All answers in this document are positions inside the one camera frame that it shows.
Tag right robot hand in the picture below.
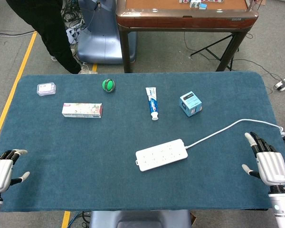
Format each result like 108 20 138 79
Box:
241 132 285 186

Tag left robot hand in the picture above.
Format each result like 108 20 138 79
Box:
0 149 30 193

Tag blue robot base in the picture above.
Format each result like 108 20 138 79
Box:
76 0 137 64

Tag clear plastic card case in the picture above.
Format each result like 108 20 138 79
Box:
36 82 57 97

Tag floral toothpaste box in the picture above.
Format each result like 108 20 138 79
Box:
61 103 104 118

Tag light blue cube box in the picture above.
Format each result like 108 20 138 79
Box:
179 91 203 117

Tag black tripod stand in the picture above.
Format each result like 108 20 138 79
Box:
189 33 240 71

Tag blue table cloth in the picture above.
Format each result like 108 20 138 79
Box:
0 72 285 213

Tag white blue toothpaste tube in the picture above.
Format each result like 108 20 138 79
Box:
145 86 160 121

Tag green and grey ball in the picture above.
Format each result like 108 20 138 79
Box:
102 78 116 93

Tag grey blue robot torso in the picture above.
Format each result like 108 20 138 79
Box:
88 209 192 228

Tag person in black clothes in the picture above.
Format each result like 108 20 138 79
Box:
6 0 98 75

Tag brown mahjong table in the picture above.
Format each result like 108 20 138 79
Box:
115 0 260 74

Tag white power strip cable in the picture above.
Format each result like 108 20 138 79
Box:
184 119 285 150

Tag tangled floor cables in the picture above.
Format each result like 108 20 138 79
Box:
61 0 89 46

